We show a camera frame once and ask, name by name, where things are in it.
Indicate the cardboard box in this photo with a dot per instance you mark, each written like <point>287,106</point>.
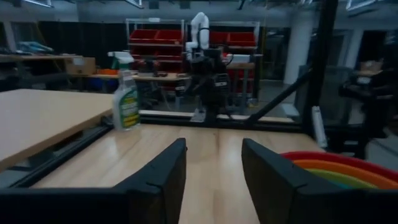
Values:
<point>80,66</point>

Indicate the metal rack with red bins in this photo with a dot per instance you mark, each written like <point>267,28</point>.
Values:
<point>155,46</point>
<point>237,46</point>

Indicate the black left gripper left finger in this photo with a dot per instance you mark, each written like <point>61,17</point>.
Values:
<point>161,183</point>

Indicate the black shelf support rail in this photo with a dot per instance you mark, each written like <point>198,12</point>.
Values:
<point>62,152</point>

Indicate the clear spray bottle green label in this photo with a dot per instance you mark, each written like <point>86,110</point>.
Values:
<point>126,102</point>

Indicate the black upright frame post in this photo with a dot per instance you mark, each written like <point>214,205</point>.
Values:
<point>320,62</point>

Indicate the orange plastic bowl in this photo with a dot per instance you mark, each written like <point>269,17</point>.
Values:
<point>348,169</point>

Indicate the wooden workbench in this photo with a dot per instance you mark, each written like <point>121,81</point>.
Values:
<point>155,77</point>

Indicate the black table frame rail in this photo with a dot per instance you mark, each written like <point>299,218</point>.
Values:
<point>233,122</point>

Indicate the red plastic bowl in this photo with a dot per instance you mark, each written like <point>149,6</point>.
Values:
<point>351,159</point>

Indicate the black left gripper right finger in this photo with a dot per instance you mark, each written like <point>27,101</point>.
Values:
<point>273,186</point>

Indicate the light wooden shelf board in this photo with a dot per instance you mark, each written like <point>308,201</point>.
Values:
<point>43,118</point>

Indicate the green plastic bowl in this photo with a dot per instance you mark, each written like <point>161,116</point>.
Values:
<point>342,179</point>

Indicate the blue plastic bowl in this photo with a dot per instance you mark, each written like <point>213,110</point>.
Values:
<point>344,186</point>

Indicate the black diagonal frame brace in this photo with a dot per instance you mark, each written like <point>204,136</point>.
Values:
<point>280,98</point>

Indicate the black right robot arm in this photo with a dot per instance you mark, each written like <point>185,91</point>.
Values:
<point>211,84</point>

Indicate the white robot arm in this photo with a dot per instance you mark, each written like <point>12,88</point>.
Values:
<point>200,31</point>

